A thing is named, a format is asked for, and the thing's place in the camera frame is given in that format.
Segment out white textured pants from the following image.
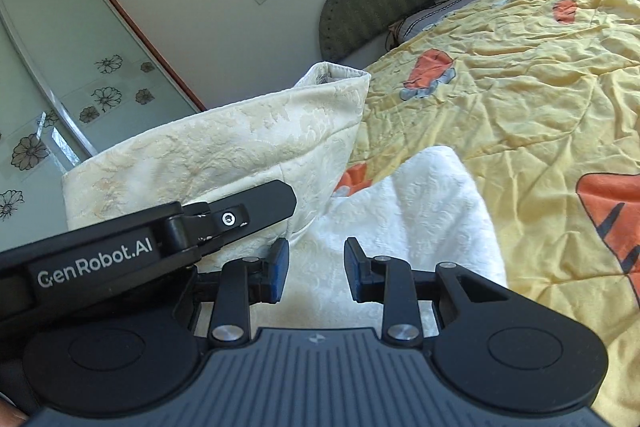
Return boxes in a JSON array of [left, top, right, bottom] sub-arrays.
[[62, 63, 506, 329]]

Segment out person's left hand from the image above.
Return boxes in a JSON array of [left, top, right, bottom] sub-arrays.
[[0, 395, 28, 427]]

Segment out yellow carrot print quilt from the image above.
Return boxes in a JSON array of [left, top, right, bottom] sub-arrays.
[[338, 0, 639, 426]]

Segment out frosted glass wardrobe door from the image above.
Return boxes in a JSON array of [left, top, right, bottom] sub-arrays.
[[1, 0, 205, 249]]

